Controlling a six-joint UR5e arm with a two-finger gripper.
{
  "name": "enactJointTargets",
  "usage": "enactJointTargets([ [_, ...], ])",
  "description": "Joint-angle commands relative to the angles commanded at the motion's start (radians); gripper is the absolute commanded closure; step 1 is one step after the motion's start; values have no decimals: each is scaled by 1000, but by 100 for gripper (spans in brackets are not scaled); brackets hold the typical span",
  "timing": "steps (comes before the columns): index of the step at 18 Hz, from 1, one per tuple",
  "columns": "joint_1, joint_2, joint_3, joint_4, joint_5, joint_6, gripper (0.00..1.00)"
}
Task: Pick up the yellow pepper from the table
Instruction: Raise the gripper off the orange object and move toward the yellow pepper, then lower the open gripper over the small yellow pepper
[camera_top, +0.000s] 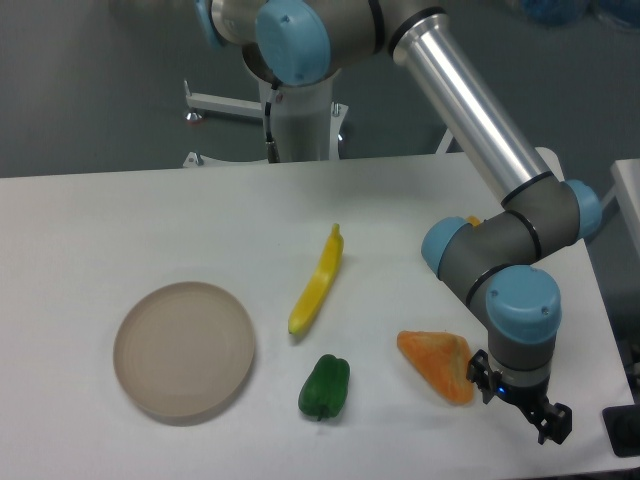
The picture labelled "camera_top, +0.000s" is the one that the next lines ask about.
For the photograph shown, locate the black device at right edge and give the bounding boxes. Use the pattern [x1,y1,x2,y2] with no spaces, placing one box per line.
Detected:
[602,405,639,458]

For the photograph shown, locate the white table at right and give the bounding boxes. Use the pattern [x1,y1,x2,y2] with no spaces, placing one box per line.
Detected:
[611,159,639,243]

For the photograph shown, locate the yellow banana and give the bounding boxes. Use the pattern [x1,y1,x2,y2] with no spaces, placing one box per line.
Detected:
[288,223,344,336]

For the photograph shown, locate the yellow pepper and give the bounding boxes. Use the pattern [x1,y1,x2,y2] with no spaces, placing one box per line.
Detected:
[466,216,482,227]

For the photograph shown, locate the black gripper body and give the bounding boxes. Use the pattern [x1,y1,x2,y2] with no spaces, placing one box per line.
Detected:
[487,363,550,411]

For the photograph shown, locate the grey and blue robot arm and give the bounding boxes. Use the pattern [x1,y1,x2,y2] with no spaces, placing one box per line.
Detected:
[195,1,601,443]

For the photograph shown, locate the black cable on pedestal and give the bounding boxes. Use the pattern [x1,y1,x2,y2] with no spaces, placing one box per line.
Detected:
[263,79,282,164]

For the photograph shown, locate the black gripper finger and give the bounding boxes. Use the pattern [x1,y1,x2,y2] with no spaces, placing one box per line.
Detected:
[466,349,495,404]
[520,397,572,445]

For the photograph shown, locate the green bell pepper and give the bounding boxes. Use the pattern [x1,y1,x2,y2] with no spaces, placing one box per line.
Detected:
[298,354,351,421]

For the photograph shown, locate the beige round plate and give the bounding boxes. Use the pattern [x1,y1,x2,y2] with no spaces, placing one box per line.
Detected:
[113,282,256,425]

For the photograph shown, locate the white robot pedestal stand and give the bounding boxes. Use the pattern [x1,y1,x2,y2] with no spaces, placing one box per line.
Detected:
[183,75,349,163]

